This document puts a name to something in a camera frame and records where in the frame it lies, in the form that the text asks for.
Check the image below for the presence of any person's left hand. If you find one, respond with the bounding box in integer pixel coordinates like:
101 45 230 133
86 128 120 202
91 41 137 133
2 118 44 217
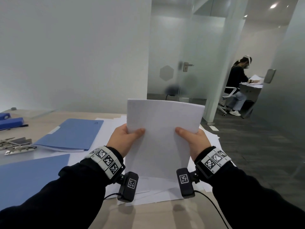
106 124 146 158

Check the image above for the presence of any person's right hand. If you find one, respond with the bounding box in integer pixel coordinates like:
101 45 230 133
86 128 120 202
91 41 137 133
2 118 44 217
175 127 212 162

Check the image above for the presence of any pile of white paper sheets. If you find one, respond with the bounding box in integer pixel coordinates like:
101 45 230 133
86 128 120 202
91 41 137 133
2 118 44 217
66 114 236 207

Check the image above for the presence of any blue folder with dark logo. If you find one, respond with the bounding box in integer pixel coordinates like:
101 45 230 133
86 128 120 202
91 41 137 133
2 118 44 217
34 118 104 152

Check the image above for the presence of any blue folder with inner slot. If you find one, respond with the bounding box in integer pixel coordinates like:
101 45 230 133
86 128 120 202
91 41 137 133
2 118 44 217
0 154 70 211

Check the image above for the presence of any person's right forearm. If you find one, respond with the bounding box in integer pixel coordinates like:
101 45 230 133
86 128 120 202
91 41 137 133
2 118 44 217
195 152 305 229

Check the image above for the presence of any person's left forearm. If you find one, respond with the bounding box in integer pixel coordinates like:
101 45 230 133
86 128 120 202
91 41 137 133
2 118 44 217
0 150 124 229

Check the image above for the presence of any white wristband with black markers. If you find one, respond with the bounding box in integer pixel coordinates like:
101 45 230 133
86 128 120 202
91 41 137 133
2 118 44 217
195 147 232 179
85 146 125 180

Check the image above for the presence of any dark chair behind glass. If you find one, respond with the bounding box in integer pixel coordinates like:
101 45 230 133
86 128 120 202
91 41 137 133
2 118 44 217
166 84 180 101

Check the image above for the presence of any white office chair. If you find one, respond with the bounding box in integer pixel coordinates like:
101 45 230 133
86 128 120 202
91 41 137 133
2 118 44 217
218 87 238 116

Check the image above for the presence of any light gray office desk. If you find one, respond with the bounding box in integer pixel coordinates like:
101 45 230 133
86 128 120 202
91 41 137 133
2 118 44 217
238 75 265 103

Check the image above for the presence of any gray hexagon sticker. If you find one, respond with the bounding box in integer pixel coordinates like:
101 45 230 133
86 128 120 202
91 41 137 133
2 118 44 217
159 65 174 82

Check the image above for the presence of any frosted glass door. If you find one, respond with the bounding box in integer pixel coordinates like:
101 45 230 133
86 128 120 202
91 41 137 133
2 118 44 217
147 0 227 110

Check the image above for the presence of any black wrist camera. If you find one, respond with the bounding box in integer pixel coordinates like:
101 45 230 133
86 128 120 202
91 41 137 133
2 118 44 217
176 168 200 199
117 171 139 203

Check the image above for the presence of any black camera cable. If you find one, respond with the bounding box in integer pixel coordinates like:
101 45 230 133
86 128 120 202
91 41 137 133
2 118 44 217
104 192 121 201
194 190 229 229

